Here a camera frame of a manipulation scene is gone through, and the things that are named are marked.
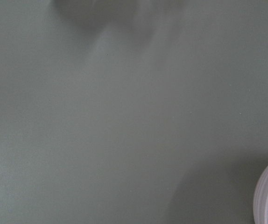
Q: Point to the pink bowl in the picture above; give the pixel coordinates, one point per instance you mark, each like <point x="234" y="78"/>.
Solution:
<point x="260" y="199"/>

